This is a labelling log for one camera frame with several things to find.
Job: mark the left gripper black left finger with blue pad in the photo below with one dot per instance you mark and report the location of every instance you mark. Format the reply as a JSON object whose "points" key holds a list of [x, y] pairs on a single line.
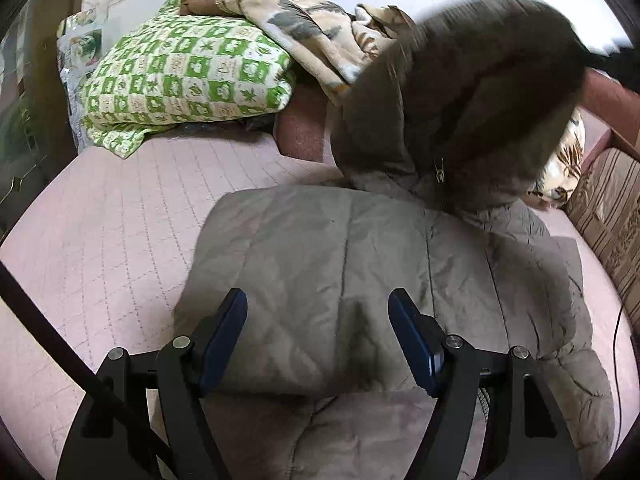
{"points": [[150, 414]]}

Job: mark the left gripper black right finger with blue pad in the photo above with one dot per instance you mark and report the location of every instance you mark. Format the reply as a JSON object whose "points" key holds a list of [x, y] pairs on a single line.
{"points": [[526, 436]]}

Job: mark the black other gripper tip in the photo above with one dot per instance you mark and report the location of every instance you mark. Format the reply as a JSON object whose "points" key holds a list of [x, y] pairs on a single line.
{"points": [[622, 64]]}

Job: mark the grey quilted hooded down jacket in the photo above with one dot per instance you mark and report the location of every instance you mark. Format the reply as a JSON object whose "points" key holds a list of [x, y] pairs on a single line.
{"points": [[317, 386]]}

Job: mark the maroon sofa armrest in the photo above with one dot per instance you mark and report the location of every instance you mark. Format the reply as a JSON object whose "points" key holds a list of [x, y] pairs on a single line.
{"points": [[610, 113]]}

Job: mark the striped brown sofa cushion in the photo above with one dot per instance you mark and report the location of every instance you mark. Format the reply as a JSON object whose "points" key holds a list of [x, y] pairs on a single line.
{"points": [[604, 209]]}

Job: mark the pink quilted bed mattress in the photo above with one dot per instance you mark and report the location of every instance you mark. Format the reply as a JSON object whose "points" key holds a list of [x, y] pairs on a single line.
{"points": [[105, 248]]}

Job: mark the beige leaf print blanket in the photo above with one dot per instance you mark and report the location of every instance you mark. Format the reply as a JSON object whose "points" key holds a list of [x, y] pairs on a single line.
{"points": [[315, 30]]}

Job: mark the green white patterned pillow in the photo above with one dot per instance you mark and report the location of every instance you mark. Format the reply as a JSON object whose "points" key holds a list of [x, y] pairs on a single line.
{"points": [[175, 69]]}

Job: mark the clear plastic bag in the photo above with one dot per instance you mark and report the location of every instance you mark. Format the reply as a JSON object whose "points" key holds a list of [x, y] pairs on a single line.
{"points": [[79, 46]]}

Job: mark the wooden stained glass door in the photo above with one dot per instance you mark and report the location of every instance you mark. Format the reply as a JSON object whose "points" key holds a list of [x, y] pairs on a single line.
{"points": [[36, 140]]}

